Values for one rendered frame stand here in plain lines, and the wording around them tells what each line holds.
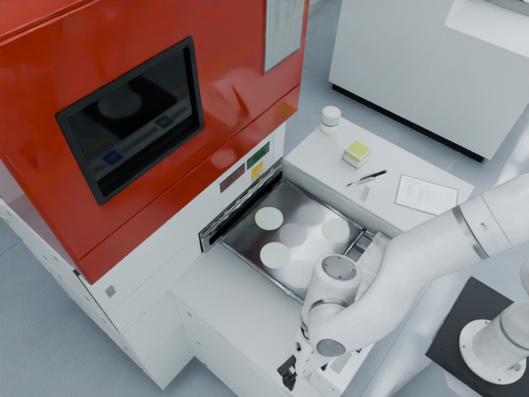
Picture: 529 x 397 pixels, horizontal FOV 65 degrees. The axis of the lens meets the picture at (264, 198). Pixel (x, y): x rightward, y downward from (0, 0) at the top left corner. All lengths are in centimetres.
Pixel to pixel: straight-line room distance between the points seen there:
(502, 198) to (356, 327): 28
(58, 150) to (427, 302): 210
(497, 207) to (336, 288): 27
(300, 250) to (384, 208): 33
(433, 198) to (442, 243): 91
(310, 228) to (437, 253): 84
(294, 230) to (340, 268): 74
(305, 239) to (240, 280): 26
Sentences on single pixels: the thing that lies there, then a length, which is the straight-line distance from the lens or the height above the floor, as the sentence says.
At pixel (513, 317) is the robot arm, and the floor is 111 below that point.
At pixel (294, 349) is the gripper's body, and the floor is 130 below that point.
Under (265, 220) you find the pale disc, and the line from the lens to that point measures 147.
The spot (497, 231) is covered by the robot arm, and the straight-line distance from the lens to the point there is 67.
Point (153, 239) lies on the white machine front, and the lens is 119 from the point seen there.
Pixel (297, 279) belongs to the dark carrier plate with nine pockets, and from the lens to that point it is 136.
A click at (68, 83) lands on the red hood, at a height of 171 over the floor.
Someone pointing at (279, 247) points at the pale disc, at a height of 90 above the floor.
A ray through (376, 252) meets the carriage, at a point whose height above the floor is 88.
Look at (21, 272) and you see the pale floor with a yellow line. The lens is 271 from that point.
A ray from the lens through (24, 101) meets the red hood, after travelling 70.
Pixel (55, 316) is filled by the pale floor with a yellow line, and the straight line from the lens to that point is 250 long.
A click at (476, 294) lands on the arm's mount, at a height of 86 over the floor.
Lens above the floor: 211
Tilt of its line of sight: 53 degrees down
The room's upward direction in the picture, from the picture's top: 2 degrees clockwise
